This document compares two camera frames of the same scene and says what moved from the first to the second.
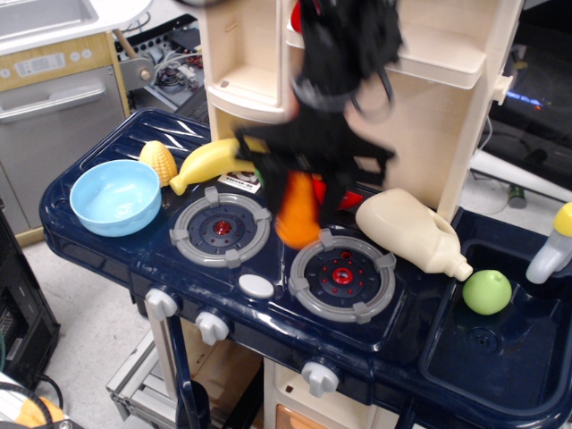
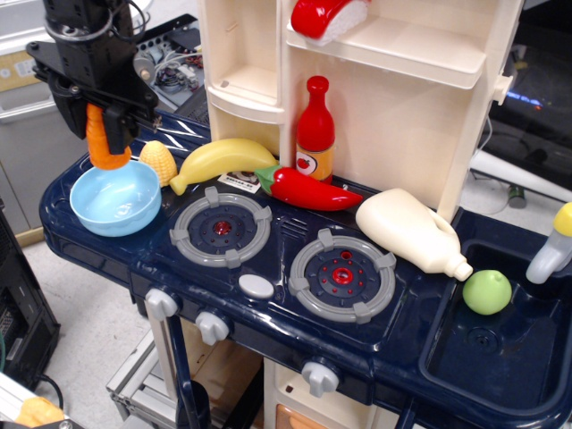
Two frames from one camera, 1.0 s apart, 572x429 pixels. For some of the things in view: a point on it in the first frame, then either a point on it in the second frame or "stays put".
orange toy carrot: x=298 y=220 → x=98 y=145
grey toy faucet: x=557 y=255 stays put
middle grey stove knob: x=212 y=326 stays put
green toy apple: x=487 y=291 stays put
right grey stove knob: x=320 y=378 stays put
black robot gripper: x=315 y=133 → x=103 y=72
